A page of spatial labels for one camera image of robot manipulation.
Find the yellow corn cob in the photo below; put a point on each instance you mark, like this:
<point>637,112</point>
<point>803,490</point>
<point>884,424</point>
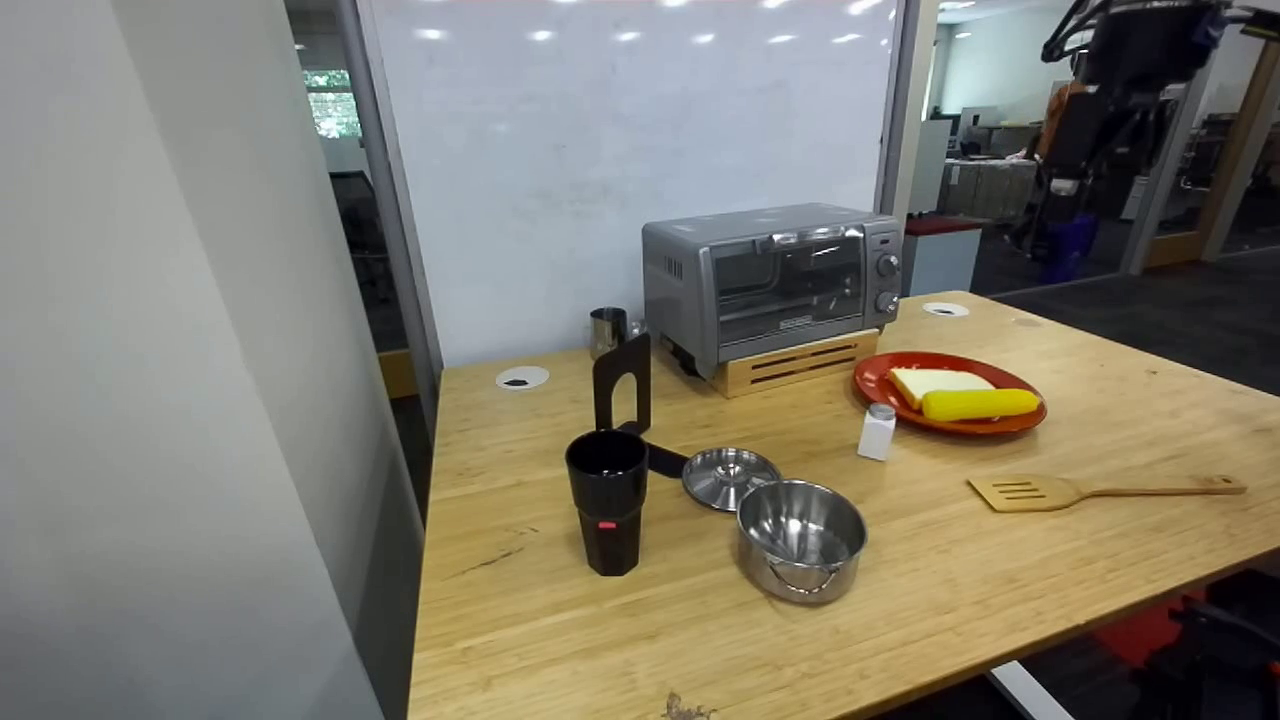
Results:
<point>983,405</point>

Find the silver pot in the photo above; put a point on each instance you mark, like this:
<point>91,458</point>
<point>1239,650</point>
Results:
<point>803,540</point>

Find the wooden block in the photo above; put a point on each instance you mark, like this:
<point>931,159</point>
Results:
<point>784,366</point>

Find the orange plate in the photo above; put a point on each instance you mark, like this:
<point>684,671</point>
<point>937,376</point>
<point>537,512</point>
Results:
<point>882,387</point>

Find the silver toaster oven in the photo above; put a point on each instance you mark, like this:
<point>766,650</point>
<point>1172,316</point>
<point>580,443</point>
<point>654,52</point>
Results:
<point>775,282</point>

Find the white bread slice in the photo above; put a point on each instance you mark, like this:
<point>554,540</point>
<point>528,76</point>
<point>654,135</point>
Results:
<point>934,380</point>

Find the small metal cup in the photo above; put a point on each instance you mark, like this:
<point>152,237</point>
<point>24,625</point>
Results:
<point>610,329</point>

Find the whiteboard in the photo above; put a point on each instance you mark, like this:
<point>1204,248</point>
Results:
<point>602,163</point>

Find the wooden spatula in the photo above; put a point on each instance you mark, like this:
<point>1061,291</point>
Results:
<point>1024,494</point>

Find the black cup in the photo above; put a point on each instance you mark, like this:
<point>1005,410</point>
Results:
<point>607,512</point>

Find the white salt shaker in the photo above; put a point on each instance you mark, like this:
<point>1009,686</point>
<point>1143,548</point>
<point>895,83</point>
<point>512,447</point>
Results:
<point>878,435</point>

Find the white cabinet with red top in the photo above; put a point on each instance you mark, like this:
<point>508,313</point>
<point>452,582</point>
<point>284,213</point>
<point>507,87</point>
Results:
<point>941,261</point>

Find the dark background machine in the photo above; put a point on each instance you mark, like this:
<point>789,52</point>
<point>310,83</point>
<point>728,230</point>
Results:
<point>1134,65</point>

